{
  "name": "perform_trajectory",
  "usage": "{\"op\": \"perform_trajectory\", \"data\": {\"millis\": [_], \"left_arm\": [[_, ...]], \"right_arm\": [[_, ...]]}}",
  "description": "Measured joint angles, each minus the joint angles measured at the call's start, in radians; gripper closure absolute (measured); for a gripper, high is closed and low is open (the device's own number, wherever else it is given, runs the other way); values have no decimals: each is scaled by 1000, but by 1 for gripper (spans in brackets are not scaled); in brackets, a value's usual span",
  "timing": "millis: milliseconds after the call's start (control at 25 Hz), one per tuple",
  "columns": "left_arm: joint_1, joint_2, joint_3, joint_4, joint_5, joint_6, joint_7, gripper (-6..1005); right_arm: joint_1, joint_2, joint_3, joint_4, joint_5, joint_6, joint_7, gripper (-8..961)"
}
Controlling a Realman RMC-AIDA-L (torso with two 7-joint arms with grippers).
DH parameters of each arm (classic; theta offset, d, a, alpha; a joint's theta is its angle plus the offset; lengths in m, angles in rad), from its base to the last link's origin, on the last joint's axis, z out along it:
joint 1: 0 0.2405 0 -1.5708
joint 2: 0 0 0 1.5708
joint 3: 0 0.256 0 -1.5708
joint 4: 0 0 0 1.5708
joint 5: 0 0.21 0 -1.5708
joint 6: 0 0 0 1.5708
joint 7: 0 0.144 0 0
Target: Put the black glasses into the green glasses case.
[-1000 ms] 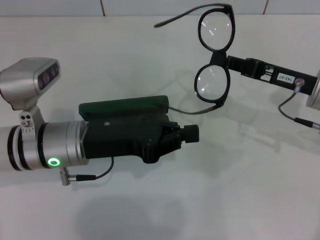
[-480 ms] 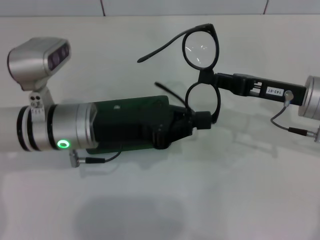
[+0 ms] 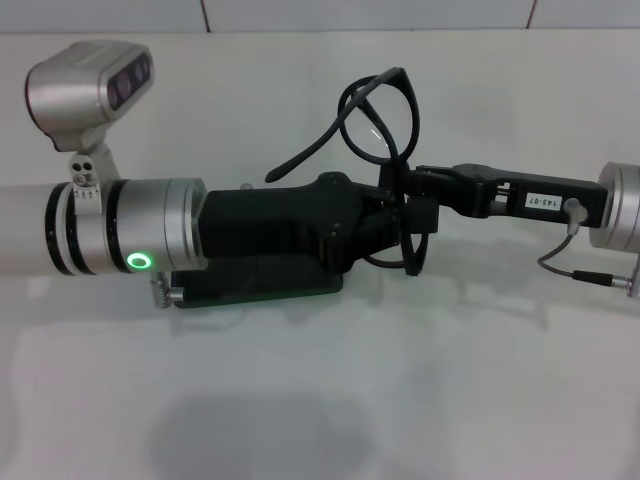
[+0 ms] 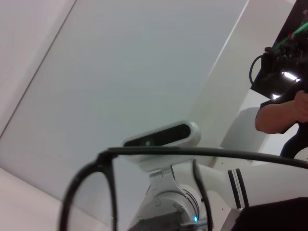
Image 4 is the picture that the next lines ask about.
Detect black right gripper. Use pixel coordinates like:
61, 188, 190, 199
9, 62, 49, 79
129, 211, 212, 231

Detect black glasses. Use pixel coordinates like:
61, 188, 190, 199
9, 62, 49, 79
59, 146, 308, 231

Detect bare person forearm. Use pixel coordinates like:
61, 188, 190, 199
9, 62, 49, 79
292, 90, 308, 124

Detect black robot torso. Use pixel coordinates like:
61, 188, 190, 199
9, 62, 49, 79
231, 196, 308, 231

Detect person in black shirt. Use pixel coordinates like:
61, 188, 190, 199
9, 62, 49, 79
255, 81, 308, 159

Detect black equipment panel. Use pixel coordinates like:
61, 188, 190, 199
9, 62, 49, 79
250, 0, 308, 99

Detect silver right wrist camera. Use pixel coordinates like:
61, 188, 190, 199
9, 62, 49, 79
122, 120, 202, 193

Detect black looped cable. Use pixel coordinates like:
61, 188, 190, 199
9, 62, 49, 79
249, 54, 265, 85

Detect green cable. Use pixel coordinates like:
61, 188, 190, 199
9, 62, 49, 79
271, 21, 308, 49

